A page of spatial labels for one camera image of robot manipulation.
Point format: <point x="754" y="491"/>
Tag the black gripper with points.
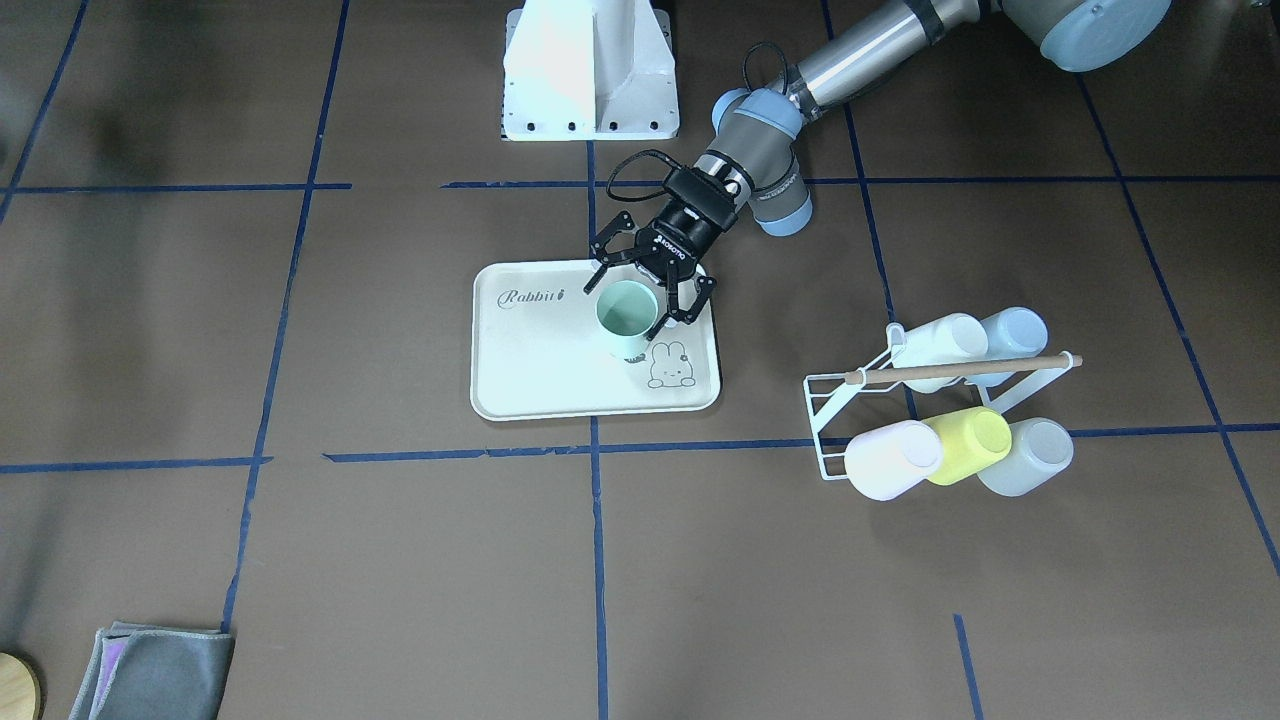
<point x="678" y="238"/>

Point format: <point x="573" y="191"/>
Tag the green cup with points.
<point x="625" y="311"/>

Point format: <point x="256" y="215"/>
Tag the cream rabbit tray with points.
<point x="540" y="351"/>

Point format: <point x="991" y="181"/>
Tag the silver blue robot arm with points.
<point x="751" y="163"/>

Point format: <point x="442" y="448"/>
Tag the cream cup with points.
<point x="955" y="338"/>

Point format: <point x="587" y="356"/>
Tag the yellow cup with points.
<point x="972" y="440"/>

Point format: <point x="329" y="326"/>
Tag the blue cup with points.
<point x="1014" y="333"/>

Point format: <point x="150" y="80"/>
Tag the grey cup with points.
<point x="1040" y="449"/>

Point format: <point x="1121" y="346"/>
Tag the grey folded cloth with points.
<point x="144" y="671"/>

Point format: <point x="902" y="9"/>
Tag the round wooden stand base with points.
<point x="21" y="695"/>

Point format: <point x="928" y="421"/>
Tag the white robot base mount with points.
<point x="589" y="71"/>

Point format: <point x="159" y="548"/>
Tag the white wire cup rack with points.
<point x="1000" y="386"/>

